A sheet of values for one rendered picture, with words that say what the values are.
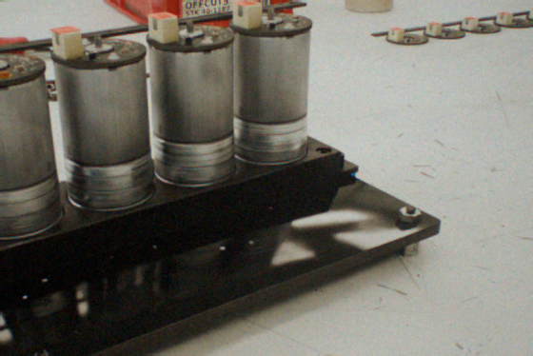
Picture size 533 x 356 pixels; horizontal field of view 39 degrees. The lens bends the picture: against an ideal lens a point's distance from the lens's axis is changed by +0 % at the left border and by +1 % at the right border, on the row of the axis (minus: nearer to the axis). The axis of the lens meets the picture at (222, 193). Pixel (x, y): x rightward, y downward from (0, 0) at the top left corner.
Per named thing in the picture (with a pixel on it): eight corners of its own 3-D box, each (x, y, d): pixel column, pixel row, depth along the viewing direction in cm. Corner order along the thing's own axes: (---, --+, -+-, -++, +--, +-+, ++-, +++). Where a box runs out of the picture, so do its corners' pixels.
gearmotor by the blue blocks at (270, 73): (320, 178, 24) (328, 20, 22) (259, 196, 23) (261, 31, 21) (275, 153, 26) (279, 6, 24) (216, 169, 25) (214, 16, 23)
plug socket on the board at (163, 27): (187, 40, 20) (186, 15, 20) (159, 45, 20) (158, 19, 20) (172, 34, 21) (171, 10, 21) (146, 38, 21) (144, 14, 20)
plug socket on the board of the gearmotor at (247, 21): (268, 26, 22) (269, 3, 22) (245, 29, 21) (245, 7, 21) (253, 21, 22) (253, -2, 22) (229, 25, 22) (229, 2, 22)
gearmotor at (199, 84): (249, 199, 23) (250, 33, 21) (181, 220, 22) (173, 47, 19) (207, 172, 25) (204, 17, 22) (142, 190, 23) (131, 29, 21)
